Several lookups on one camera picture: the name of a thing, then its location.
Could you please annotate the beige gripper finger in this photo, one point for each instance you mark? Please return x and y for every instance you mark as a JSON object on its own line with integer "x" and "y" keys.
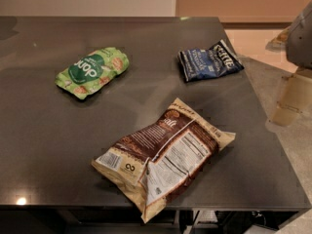
{"x": 295, "y": 97}

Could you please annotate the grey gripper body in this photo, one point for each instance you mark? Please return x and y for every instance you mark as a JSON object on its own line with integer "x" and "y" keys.
{"x": 300, "y": 43}

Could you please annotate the brown chip bag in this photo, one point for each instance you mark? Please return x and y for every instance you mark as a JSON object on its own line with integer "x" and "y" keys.
{"x": 154, "y": 165}

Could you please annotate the blue Kettle chip bag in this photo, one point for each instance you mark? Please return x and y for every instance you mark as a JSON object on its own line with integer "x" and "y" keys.
{"x": 217, "y": 61}

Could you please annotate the green rice chip bag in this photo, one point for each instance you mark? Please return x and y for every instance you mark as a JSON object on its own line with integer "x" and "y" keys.
{"x": 91, "y": 72}

